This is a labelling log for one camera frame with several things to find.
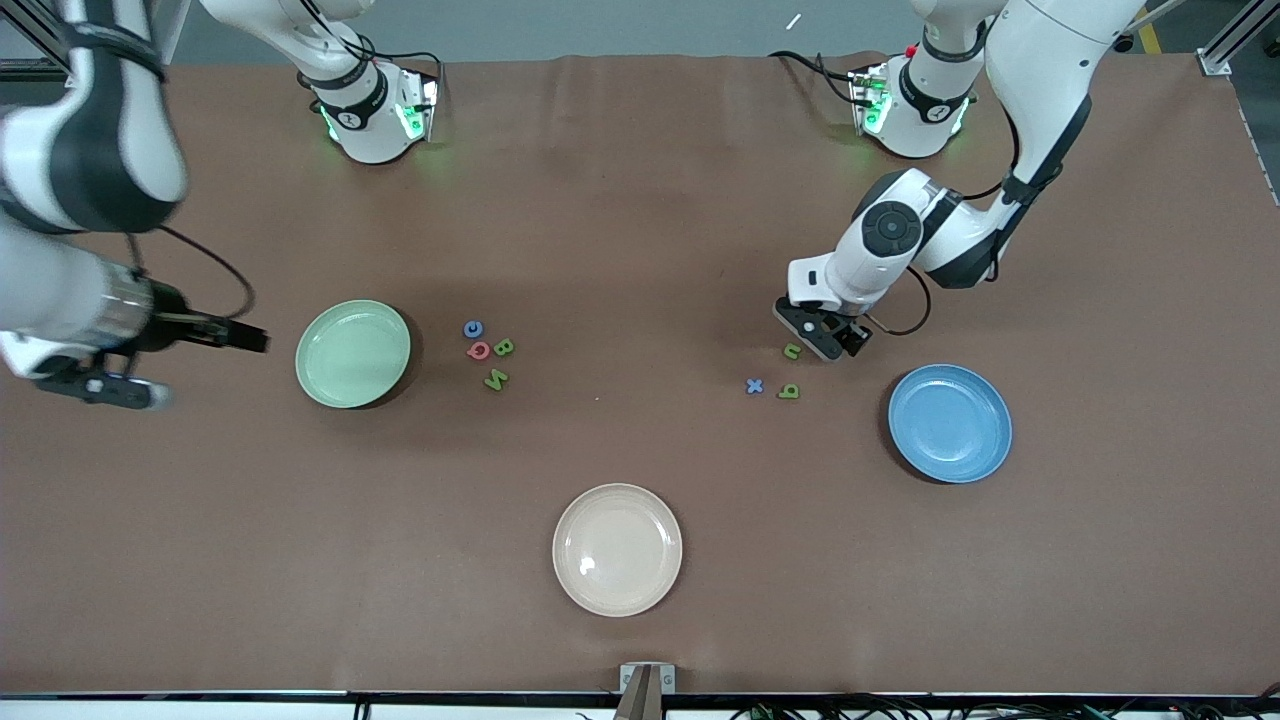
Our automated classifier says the brown table cover sheet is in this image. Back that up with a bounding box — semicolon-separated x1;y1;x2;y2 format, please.
0;52;1280;696

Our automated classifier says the beige plate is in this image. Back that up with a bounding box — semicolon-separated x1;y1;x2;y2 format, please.
552;483;684;618

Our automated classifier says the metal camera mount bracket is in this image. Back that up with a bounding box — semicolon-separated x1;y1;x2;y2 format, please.
615;663;677;720

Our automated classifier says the black arm base cable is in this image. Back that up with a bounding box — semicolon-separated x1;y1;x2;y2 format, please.
300;0;446;111
768;50;871;106

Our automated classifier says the blue plate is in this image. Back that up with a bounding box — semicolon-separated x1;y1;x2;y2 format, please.
888;363;1014;485

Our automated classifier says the aluminium frame profile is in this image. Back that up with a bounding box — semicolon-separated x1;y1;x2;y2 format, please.
0;0;191;81
1198;0;1280;76

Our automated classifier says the light green plate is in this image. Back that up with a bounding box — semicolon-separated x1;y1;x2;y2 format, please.
295;299;412;410

